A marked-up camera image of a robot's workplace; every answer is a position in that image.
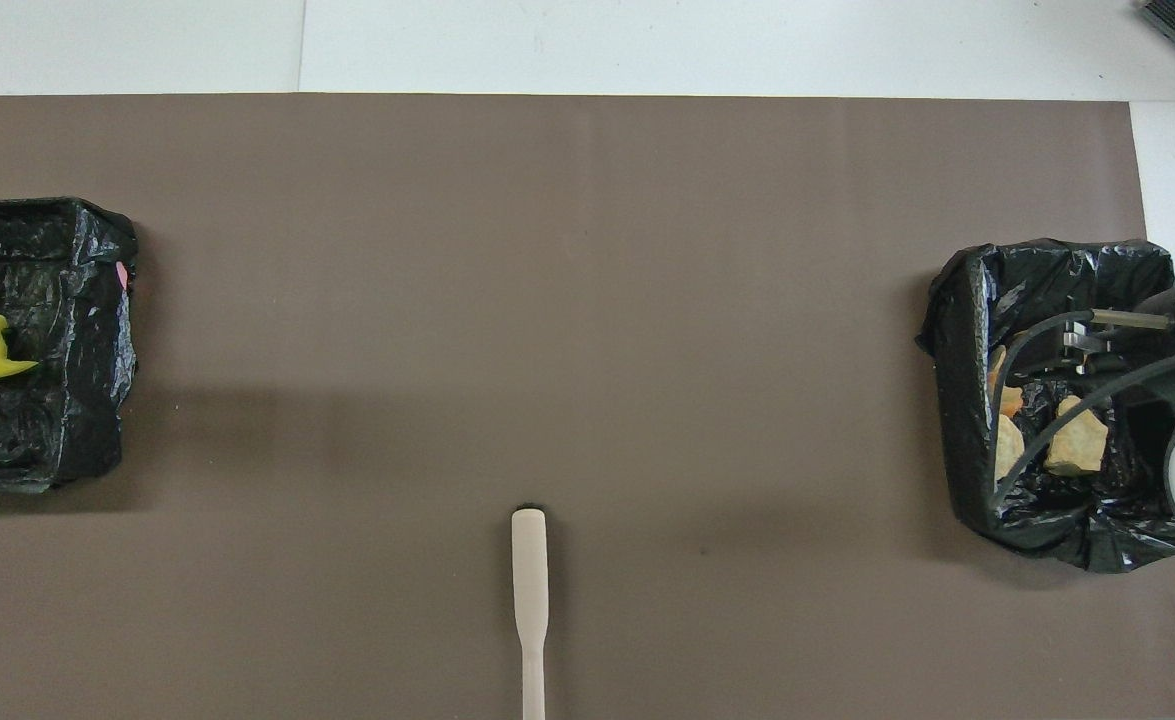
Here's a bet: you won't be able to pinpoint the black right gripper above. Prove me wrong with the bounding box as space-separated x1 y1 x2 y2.
1045 293 1175 379

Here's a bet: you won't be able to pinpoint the pale yellow bread chunk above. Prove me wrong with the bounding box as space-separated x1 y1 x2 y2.
1044 395 1110 476

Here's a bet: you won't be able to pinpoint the orange striped bread piece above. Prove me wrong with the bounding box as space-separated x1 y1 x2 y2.
989 345 1026 417

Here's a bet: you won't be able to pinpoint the pale bread piece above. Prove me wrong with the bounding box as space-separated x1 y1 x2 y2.
989 413 1028 479

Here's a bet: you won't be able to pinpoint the beige hand brush black bristles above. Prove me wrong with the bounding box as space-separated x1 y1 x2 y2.
510 507 549 720

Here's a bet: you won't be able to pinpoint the black bag lined bin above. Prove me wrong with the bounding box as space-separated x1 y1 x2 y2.
915 238 1175 574

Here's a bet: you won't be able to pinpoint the black bag bin pink spot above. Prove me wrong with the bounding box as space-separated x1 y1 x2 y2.
0 197 140 493

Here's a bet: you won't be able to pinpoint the brown table mat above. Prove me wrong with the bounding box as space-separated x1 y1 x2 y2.
0 94 1175 720

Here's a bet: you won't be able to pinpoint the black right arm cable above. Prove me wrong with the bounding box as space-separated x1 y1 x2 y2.
990 310 1175 506

